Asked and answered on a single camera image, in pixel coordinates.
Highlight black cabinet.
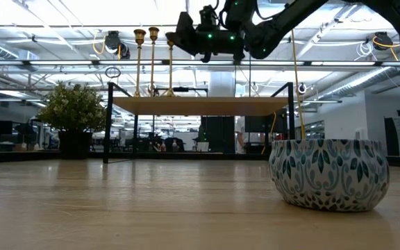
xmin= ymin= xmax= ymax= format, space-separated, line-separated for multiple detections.
xmin=199 ymin=116 xmax=236 ymax=154

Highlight dark background monitor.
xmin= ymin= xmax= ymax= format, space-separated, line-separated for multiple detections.
xmin=244 ymin=110 xmax=288 ymax=134

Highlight person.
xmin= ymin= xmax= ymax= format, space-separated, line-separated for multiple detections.
xmin=235 ymin=116 xmax=256 ymax=154

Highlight ceiling cable reel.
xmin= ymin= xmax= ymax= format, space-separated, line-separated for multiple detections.
xmin=93 ymin=30 xmax=131 ymax=60
xmin=372 ymin=31 xmax=400 ymax=63

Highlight small plant in white pot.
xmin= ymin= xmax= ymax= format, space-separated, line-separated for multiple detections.
xmin=195 ymin=126 xmax=210 ymax=153

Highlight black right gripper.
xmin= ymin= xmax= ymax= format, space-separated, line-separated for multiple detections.
xmin=165 ymin=11 xmax=247 ymax=64

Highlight tall brass candlestick holder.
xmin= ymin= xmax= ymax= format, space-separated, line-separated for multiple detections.
xmin=147 ymin=26 xmax=160 ymax=98

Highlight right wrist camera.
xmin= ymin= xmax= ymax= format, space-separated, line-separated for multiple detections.
xmin=199 ymin=5 xmax=220 ymax=31

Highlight wooden shelf riser black legs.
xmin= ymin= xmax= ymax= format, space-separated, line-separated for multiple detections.
xmin=102 ymin=81 xmax=297 ymax=164

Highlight green potted plant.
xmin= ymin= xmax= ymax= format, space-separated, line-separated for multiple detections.
xmin=36 ymin=81 xmax=108 ymax=160

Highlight candle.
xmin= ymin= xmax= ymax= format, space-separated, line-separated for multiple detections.
xmin=268 ymin=138 xmax=391 ymax=213

